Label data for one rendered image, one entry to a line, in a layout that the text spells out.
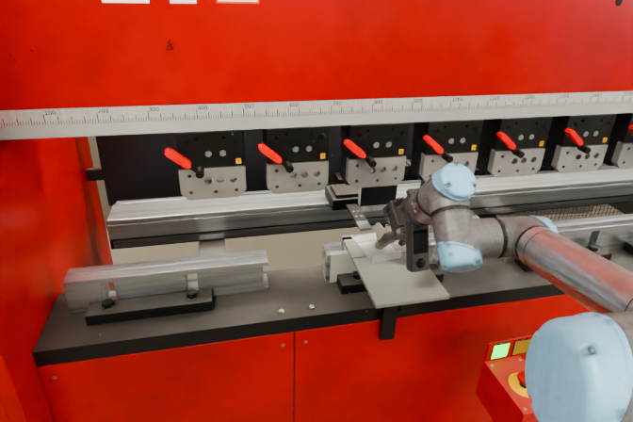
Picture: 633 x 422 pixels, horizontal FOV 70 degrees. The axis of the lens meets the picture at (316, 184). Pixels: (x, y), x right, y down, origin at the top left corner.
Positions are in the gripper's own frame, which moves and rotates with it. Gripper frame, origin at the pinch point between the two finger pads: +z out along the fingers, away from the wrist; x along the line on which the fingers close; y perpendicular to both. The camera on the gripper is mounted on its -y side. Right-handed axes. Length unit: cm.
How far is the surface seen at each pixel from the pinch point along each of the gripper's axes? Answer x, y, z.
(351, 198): -2.9, 22.6, 22.4
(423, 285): -3.8, -11.4, -3.4
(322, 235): -45, 60, 187
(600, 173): -108, 22, 24
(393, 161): -2.6, 18.9, -9.5
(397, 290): 2.9, -11.3, -3.2
